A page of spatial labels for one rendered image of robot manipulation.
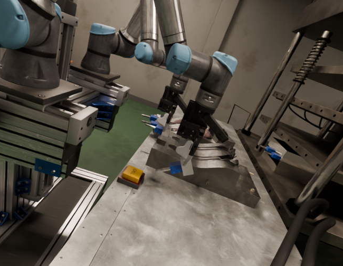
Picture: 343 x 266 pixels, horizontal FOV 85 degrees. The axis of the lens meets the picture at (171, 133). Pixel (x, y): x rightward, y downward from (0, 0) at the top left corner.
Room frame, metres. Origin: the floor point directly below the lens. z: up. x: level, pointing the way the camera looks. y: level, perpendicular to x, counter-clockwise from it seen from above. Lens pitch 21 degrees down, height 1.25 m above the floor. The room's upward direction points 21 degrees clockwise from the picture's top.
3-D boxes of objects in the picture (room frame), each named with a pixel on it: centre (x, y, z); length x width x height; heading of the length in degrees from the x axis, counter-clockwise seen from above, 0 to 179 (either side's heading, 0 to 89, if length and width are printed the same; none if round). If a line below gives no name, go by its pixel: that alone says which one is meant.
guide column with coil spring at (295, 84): (1.58, -0.75, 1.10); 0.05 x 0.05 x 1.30
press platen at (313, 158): (1.40, -1.14, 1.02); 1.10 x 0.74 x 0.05; 179
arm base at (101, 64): (1.03, 0.52, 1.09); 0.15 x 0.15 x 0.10
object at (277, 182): (1.40, -1.09, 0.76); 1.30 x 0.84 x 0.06; 179
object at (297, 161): (1.35, -1.01, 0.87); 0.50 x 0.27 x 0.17; 89
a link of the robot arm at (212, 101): (0.59, -0.07, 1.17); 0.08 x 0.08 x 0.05
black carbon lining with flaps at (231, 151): (0.83, -0.18, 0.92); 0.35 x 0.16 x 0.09; 89
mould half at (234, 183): (0.82, -0.20, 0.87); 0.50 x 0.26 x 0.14; 89
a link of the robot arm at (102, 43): (1.04, 0.51, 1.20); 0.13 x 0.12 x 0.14; 147
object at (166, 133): (0.89, 0.07, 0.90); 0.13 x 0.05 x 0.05; 89
